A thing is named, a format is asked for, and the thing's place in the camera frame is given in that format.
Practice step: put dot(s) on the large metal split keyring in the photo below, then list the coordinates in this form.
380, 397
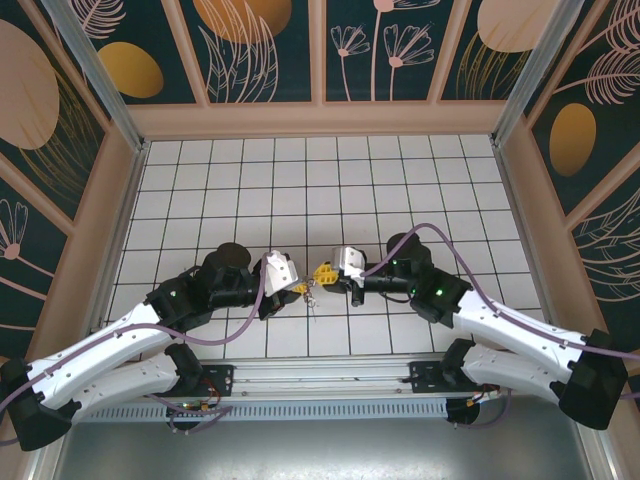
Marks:
311, 299

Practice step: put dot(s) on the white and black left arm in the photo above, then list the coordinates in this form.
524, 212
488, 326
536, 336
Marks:
100, 340

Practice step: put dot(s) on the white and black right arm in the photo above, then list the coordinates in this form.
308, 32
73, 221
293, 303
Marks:
525, 325

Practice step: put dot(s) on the aluminium table edge strip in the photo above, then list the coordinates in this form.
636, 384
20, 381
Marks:
525, 240
120, 240

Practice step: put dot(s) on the grey metal sheet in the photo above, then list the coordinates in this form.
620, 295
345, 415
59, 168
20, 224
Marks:
320, 450

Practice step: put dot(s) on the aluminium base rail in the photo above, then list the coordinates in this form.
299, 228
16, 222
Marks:
325, 375

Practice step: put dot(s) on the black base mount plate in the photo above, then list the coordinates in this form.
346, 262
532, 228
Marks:
217, 380
425, 377

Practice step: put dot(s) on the aluminium frame post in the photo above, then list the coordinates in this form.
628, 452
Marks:
95, 65
535, 65
42, 465
597, 450

